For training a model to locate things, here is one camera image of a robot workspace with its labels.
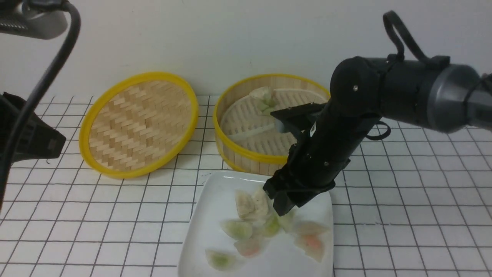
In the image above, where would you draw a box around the beige dumpling on plate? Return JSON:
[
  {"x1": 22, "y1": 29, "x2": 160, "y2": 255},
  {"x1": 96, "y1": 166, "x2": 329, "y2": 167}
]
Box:
[
  {"x1": 252, "y1": 187, "x2": 269, "y2": 219},
  {"x1": 235, "y1": 190, "x2": 256, "y2": 219}
]

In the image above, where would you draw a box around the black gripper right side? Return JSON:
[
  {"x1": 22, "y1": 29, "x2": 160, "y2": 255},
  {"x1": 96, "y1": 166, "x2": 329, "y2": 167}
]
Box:
[{"x1": 263, "y1": 102, "x2": 381, "y2": 216}]

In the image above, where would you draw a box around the white perforated steamer liner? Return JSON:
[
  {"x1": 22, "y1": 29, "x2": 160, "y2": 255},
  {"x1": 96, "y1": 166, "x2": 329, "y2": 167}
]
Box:
[{"x1": 217, "y1": 88, "x2": 329, "y2": 156}]

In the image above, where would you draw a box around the pale pink dumpling right upper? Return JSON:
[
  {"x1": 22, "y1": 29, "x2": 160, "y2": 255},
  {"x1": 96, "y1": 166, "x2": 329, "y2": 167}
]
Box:
[{"x1": 293, "y1": 221, "x2": 329, "y2": 235}]

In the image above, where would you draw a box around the green dumpling plate bottom left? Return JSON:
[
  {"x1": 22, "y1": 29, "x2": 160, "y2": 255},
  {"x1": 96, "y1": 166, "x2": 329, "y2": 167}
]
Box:
[{"x1": 204, "y1": 249, "x2": 244, "y2": 272}]

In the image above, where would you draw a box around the beige dumpling on plate left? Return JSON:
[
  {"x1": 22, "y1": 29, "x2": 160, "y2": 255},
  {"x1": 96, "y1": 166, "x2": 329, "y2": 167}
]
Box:
[{"x1": 235, "y1": 190, "x2": 256, "y2": 219}]

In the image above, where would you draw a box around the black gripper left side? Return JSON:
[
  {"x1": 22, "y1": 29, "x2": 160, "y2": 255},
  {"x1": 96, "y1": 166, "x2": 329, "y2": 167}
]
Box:
[{"x1": 0, "y1": 92, "x2": 66, "y2": 162}]

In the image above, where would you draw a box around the orange pink dumpling right lower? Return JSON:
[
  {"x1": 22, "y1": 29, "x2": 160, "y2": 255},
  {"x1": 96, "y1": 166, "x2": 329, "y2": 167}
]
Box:
[{"x1": 294, "y1": 234, "x2": 325, "y2": 263}]

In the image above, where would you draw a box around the beige dumpling on plate right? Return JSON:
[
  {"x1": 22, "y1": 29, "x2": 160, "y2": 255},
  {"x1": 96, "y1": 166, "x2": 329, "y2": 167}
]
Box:
[{"x1": 252, "y1": 187, "x2": 269, "y2": 219}]

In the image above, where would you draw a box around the pink dumpling plate centre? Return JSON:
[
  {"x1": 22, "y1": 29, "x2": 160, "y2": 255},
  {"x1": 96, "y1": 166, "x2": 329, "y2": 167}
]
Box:
[{"x1": 234, "y1": 236, "x2": 265, "y2": 258}]

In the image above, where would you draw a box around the green dumpling plate centre left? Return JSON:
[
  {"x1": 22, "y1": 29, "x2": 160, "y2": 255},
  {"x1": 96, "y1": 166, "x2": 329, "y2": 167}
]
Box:
[{"x1": 220, "y1": 220, "x2": 254, "y2": 241}]

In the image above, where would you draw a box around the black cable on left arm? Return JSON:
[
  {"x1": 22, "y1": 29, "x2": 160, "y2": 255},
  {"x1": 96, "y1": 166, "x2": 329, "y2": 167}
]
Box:
[{"x1": 0, "y1": 0, "x2": 81, "y2": 208}]

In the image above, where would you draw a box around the black grey robot arm left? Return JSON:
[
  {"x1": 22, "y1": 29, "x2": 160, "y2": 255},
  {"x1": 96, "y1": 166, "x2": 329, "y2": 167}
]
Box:
[{"x1": 0, "y1": 0, "x2": 68, "y2": 163}]

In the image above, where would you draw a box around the black wrist camera right side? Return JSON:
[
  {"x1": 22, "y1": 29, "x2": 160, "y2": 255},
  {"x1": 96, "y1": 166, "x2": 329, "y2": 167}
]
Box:
[{"x1": 269, "y1": 102, "x2": 326, "y2": 141}]

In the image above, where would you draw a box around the beige dumpling in steamer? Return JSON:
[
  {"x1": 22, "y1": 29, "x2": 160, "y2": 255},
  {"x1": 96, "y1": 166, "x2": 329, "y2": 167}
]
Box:
[{"x1": 249, "y1": 86, "x2": 273, "y2": 102}]

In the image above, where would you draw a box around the green dumpling plate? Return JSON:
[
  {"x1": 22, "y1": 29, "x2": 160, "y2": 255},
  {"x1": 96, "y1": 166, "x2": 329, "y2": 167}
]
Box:
[
  {"x1": 204, "y1": 249, "x2": 244, "y2": 272},
  {"x1": 261, "y1": 214, "x2": 281, "y2": 238},
  {"x1": 220, "y1": 220, "x2": 254, "y2": 241}
]

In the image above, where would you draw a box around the white square plate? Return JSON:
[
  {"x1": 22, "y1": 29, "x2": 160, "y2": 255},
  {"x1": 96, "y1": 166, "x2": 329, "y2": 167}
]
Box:
[{"x1": 178, "y1": 171, "x2": 334, "y2": 277}]

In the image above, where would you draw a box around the yellow rimmed bamboo steamer basket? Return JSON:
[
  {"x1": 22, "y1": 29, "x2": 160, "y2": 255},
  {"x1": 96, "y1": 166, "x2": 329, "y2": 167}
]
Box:
[{"x1": 213, "y1": 74, "x2": 330, "y2": 175}]

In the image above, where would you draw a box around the yellow rimmed bamboo steamer lid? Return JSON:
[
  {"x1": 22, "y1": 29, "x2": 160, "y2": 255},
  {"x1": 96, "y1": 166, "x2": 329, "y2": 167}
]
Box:
[{"x1": 79, "y1": 72, "x2": 199, "y2": 179}]

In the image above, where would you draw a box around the green dumpling from steamer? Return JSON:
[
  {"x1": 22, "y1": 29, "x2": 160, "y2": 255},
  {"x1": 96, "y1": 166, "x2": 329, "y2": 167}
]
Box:
[{"x1": 277, "y1": 209, "x2": 296, "y2": 233}]

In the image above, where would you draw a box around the green dumpling plate centre right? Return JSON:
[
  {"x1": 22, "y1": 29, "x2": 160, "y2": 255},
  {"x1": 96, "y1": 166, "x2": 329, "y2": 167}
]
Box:
[{"x1": 261, "y1": 214, "x2": 281, "y2": 238}]

